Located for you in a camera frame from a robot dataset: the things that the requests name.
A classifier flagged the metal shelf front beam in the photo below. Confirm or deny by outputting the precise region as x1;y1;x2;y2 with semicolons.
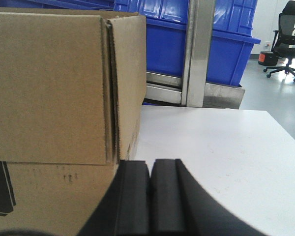
144;72;245;109

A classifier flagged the black office chair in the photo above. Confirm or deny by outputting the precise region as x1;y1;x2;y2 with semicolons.
263;0;295;82

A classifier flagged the large blue plastic crate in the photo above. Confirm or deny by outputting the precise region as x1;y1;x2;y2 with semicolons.
0;0;261;87

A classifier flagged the black orange device on floor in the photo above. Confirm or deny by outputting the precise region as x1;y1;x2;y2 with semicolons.
258;51;279;66

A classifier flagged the metal shelf upright post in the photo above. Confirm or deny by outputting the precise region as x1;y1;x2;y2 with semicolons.
181;0;215;108

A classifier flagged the brown cardboard box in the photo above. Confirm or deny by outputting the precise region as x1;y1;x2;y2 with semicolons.
0;7;147;236

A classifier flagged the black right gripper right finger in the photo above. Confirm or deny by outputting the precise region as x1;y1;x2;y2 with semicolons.
150;159;262;236

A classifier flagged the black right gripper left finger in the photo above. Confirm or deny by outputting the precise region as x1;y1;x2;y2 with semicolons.
78;161;149;236

